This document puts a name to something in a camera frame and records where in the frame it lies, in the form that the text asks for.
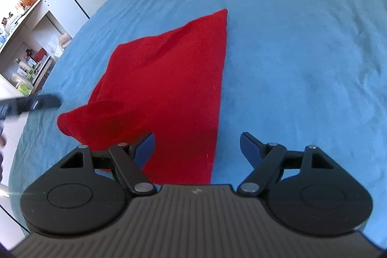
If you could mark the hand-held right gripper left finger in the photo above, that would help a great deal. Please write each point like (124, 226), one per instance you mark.
(145, 149)

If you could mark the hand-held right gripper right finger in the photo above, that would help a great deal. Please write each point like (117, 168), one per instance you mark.
(250, 146)

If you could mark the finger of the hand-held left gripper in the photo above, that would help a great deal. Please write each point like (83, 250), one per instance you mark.
(39, 102)

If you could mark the red knit sweater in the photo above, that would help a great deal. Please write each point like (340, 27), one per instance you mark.
(169, 79)

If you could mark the red box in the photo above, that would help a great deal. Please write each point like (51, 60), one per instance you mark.
(40, 55)

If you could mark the beige bag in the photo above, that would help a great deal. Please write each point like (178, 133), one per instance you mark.
(65, 40)

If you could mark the white shelf unit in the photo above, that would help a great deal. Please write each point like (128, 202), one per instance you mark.
(45, 22)

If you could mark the bed with blue sheet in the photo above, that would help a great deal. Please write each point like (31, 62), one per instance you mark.
(302, 64)

